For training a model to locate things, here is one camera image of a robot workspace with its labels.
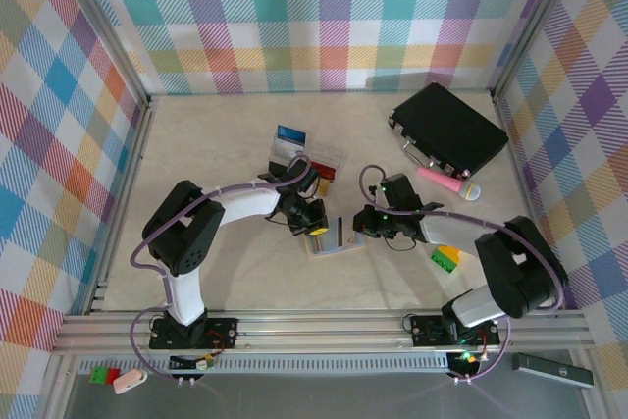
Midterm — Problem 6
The white card with black stripe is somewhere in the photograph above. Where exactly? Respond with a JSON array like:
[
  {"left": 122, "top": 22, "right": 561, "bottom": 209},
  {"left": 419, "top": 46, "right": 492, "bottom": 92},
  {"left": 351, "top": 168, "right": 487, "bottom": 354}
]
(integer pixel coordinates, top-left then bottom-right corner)
[{"left": 329, "top": 216, "right": 350, "bottom": 249}]

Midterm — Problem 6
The tan card holder blue lining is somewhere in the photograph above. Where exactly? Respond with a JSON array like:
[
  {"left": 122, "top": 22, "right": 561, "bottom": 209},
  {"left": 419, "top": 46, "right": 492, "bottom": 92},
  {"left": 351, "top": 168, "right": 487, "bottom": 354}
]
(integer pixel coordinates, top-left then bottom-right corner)
[{"left": 303, "top": 215, "right": 367, "bottom": 261}]

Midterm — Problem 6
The clear acrylic card stand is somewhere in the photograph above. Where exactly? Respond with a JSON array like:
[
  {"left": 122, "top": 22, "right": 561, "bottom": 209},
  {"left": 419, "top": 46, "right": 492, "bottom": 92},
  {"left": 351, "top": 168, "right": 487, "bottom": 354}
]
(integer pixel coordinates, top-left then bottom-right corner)
[{"left": 267, "top": 123, "right": 348, "bottom": 199}]

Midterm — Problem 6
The white credit card orange logo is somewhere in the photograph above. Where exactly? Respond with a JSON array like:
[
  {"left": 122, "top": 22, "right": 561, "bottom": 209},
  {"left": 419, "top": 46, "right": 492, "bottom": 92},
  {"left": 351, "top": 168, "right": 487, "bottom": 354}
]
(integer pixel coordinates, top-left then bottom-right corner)
[{"left": 271, "top": 141, "right": 305, "bottom": 161}]

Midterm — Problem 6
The blue credit card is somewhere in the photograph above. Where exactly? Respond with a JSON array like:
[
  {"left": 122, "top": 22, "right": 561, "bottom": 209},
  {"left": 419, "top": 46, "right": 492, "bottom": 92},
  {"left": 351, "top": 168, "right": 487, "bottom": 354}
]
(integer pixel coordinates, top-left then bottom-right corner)
[{"left": 276, "top": 124, "right": 309, "bottom": 145}]

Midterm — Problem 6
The black briefcase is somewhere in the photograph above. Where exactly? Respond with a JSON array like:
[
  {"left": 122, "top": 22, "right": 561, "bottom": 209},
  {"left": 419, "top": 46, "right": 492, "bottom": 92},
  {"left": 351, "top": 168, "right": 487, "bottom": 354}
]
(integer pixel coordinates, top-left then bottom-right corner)
[{"left": 388, "top": 81, "right": 510, "bottom": 180}]

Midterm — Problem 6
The green yellow toy brick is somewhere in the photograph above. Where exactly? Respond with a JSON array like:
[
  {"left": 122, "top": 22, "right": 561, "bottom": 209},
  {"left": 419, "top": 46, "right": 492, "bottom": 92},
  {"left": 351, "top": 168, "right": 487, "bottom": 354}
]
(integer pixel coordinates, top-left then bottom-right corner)
[{"left": 430, "top": 244, "right": 462, "bottom": 274}]

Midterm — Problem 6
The small wiring connector board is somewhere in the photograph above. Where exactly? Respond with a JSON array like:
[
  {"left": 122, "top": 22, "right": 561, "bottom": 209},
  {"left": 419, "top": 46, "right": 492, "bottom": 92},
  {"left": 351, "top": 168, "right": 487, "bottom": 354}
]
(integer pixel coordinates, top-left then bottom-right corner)
[
  {"left": 169, "top": 352, "right": 217, "bottom": 375},
  {"left": 448, "top": 348, "right": 487, "bottom": 374}
]

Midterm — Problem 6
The black flat device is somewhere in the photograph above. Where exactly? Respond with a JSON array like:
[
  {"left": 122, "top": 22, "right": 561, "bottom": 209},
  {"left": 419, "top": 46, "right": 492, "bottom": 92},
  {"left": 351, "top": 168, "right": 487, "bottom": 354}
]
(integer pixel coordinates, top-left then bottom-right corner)
[{"left": 511, "top": 352, "right": 595, "bottom": 389}]

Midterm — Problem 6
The pink eraser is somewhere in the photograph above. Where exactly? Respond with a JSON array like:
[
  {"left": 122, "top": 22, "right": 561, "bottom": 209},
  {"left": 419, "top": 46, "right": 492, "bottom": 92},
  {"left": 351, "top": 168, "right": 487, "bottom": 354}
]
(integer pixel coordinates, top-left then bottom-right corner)
[{"left": 112, "top": 369, "right": 148, "bottom": 395}]

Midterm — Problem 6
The red green block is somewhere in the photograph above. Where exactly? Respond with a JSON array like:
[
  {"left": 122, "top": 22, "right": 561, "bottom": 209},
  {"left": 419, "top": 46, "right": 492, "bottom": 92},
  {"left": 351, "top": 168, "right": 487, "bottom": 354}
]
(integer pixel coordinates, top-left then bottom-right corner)
[{"left": 87, "top": 365, "right": 122, "bottom": 386}]

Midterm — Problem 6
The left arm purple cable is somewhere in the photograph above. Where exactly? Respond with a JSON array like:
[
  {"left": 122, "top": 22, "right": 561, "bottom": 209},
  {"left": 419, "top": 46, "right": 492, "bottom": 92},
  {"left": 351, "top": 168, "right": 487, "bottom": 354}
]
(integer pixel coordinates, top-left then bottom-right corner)
[{"left": 128, "top": 153, "right": 320, "bottom": 384}]

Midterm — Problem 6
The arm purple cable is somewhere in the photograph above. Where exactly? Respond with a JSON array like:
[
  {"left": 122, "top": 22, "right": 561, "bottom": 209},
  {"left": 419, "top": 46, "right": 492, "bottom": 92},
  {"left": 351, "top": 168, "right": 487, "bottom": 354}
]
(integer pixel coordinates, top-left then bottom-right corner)
[
  {"left": 128, "top": 153, "right": 320, "bottom": 384},
  {"left": 359, "top": 165, "right": 570, "bottom": 384}
]

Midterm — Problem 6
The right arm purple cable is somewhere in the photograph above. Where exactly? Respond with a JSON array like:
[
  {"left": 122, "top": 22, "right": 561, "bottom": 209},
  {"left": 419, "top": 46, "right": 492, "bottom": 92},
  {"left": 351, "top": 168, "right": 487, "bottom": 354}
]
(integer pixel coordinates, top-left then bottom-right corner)
[{"left": 359, "top": 165, "right": 570, "bottom": 384}]

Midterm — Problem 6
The aluminium mounting rail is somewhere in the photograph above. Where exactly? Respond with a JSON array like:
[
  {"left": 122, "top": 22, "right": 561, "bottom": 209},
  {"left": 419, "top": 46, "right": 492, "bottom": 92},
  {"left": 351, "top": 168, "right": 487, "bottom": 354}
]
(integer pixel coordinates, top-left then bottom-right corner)
[{"left": 51, "top": 310, "right": 595, "bottom": 354}]

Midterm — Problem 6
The aluminium side rail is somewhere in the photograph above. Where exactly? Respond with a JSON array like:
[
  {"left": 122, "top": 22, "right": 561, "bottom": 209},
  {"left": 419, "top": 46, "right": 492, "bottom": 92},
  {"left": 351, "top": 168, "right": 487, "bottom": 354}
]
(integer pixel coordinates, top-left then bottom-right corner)
[
  {"left": 490, "top": 89, "right": 563, "bottom": 310},
  {"left": 85, "top": 94, "right": 158, "bottom": 315}
]

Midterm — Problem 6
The grey slotted cable duct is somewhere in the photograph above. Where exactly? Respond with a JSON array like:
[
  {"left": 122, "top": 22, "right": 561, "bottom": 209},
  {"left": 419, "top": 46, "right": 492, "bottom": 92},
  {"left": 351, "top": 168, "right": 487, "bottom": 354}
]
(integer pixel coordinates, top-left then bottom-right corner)
[{"left": 78, "top": 352, "right": 452, "bottom": 374}]

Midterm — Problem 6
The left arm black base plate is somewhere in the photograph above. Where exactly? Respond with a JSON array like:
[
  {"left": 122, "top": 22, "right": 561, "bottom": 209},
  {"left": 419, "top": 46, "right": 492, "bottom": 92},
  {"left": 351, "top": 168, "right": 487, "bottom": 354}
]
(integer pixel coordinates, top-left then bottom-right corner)
[{"left": 148, "top": 316, "right": 240, "bottom": 351}]

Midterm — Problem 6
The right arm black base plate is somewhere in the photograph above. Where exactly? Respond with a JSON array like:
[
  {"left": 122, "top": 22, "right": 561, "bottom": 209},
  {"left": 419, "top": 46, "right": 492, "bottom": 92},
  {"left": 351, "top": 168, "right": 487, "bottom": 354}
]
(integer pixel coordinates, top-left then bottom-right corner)
[{"left": 409, "top": 314, "right": 506, "bottom": 347}]

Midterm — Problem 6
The aluminium frame post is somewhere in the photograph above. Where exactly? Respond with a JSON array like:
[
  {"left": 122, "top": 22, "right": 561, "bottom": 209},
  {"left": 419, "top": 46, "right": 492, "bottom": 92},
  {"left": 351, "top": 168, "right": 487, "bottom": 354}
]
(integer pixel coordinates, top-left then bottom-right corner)
[
  {"left": 490, "top": 0, "right": 590, "bottom": 96},
  {"left": 51, "top": 0, "right": 158, "bottom": 106}
]

